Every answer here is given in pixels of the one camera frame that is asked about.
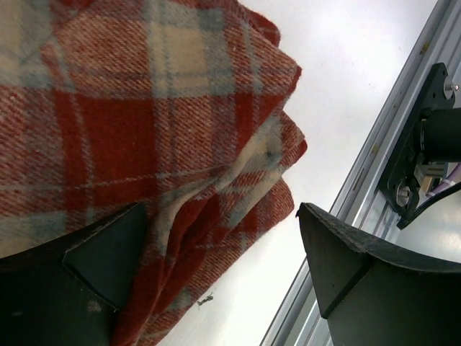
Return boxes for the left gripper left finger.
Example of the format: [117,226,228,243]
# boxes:
[1,203,148,346]

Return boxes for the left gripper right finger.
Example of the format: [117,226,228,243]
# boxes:
[297,203,460,345]

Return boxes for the red plaid skirt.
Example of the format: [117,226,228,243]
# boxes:
[1,1,307,345]

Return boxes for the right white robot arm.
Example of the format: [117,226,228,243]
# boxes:
[419,108,460,163]

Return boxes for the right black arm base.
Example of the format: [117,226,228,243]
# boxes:
[379,63,456,230]

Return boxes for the aluminium rail frame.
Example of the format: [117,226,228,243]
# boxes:
[261,1,460,345]

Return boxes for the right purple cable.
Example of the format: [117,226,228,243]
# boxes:
[426,169,461,198]

